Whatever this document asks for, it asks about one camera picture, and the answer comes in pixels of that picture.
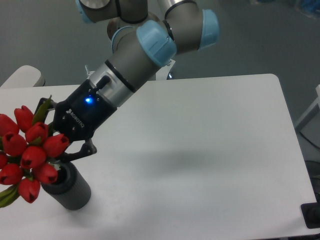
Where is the red tulip bouquet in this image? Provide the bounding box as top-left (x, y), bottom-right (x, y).
top-left (0, 105), bottom-right (70, 208)

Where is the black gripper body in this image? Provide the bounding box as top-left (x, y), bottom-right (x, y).
top-left (53, 79), bottom-right (117, 143)

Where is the black table clamp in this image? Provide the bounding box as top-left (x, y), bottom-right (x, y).
top-left (300, 202), bottom-right (320, 229)

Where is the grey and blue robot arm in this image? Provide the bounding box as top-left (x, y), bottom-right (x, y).
top-left (38, 0), bottom-right (220, 163)

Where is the dark grey ribbed vase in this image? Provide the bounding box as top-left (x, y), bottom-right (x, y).
top-left (41, 162), bottom-right (91, 211)

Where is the white chair back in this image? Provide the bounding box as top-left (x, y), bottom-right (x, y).
top-left (0, 65), bottom-right (46, 89)

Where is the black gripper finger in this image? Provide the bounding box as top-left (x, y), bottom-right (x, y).
top-left (34, 97), bottom-right (56, 124)
top-left (55, 138), bottom-right (97, 164)

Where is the white furniture frame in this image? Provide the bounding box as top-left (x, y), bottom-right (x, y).
top-left (294, 85), bottom-right (320, 132)

